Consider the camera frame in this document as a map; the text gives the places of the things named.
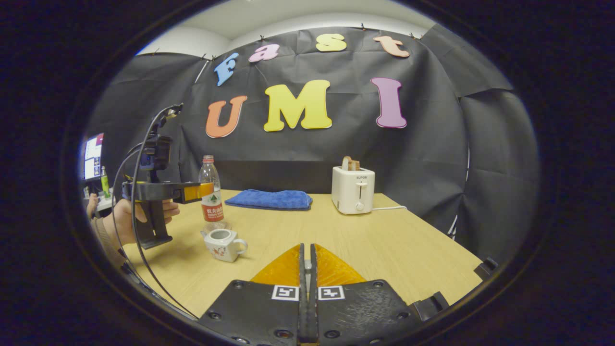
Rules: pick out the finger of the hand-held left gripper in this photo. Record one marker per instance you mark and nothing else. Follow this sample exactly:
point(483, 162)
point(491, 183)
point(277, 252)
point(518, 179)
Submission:
point(197, 192)

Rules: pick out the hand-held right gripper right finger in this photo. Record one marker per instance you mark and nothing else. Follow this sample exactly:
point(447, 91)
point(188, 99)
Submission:
point(360, 312)

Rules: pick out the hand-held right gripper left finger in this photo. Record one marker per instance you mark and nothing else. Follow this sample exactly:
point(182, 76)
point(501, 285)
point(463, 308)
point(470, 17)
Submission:
point(259, 312)

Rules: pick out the clear plastic water bottle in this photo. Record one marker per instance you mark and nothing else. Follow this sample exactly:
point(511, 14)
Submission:
point(211, 211)

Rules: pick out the white painted teacup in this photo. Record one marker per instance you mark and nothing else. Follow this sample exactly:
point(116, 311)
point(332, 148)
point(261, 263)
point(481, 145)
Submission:
point(221, 246)

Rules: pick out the white teacup lid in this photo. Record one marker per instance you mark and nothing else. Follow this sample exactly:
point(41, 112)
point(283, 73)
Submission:
point(307, 265)

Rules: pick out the green drink bottle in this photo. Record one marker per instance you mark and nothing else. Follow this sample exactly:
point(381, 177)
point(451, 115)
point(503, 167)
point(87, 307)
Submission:
point(104, 183)

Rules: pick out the small white side table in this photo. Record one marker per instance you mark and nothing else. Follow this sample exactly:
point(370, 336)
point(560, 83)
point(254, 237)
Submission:
point(106, 202)

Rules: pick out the computer monitor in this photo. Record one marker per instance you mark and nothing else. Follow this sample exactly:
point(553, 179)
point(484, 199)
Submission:
point(93, 156)

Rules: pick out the blue folded towel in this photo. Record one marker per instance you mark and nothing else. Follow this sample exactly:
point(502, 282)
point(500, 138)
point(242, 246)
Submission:
point(269, 199)

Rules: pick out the white toaster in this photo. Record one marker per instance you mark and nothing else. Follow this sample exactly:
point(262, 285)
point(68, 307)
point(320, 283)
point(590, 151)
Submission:
point(352, 191)

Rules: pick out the black backdrop cloth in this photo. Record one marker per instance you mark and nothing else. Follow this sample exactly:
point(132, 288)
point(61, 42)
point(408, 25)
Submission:
point(336, 149)

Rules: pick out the bread slice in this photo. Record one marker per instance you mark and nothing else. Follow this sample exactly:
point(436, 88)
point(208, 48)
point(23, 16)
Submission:
point(350, 163)

